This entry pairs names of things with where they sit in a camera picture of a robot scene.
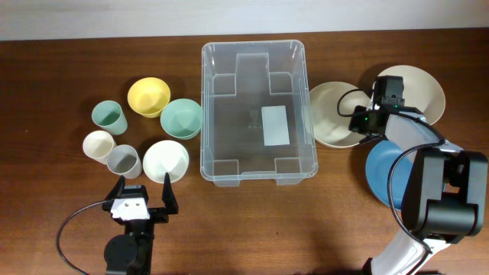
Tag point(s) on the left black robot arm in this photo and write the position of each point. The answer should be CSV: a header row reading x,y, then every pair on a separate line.
x,y
131,252

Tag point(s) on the beige bowl plate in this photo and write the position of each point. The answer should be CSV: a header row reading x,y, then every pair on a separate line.
x,y
421,90

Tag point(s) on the cream plate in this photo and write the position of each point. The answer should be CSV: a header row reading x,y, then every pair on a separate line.
x,y
329,128

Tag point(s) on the white small bowl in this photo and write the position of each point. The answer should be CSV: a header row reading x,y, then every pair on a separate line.
x,y
166,157

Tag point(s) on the green cup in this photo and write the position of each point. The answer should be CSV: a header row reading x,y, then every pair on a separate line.
x,y
109,116

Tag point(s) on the cream cup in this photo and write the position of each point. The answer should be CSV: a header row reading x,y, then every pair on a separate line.
x,y
98,145

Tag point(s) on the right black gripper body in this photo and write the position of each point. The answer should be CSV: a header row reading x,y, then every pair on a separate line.
x,y
360,121

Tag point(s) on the blue plate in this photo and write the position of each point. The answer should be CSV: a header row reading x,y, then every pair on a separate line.
x,y
377,167

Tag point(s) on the white label in bin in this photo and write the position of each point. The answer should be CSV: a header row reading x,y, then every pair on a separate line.
x,y
275,125

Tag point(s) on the clear plastic storage bin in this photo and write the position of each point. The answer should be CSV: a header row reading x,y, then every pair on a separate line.
x,y
238,79

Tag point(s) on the yellow small bowl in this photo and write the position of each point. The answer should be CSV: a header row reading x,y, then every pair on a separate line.
x,y
149,96

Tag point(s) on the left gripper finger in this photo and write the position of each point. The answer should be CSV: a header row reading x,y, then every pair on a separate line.
x,y
168,196
117,189

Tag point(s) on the grey cup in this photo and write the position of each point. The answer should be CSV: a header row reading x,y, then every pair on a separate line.
x,y
124,161

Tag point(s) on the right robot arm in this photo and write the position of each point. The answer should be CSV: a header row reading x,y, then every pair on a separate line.
x,y
445,194

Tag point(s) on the green small bowl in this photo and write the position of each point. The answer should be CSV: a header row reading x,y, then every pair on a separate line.
x,y
182,119

